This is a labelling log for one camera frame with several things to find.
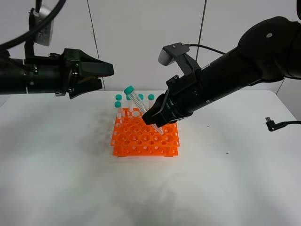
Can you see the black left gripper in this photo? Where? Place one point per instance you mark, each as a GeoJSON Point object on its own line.
{"type": "Point", "coordinates": [72, 63]}

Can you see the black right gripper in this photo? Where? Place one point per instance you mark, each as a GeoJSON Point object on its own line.
{"type": "Point", "coordinates": [185, 95]}

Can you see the test tube with teal cap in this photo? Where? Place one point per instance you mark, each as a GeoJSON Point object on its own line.
{"type": "Point", "coordinates": [135, 99]}

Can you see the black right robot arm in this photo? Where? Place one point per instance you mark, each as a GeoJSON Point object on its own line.
{"type": "Point", "coordinates": [268, 52]}

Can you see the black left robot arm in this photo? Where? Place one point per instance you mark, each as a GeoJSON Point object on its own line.
{"type": "Point", "coordinates": [33, 75]}

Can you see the orange test tube rack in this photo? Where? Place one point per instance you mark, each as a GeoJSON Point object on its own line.
{"type": "Point", "coordinates": [132, 137]}

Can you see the rack tube second row left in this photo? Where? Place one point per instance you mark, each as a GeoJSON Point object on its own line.
{"type": "Point", "coordinates": [118, 107]}

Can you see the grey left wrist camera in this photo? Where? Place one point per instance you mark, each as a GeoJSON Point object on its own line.
{"type": "Point", "coordinates": [38, 14]}

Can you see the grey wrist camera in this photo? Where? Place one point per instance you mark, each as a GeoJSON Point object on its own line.
{"type": "Point", "coordinates": [178, 53]}
{"type": "Point", "coordinates": [38, 14]}

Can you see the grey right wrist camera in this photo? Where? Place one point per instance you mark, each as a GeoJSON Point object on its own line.
{"type": "Point", "coordinates": [178, 53]}

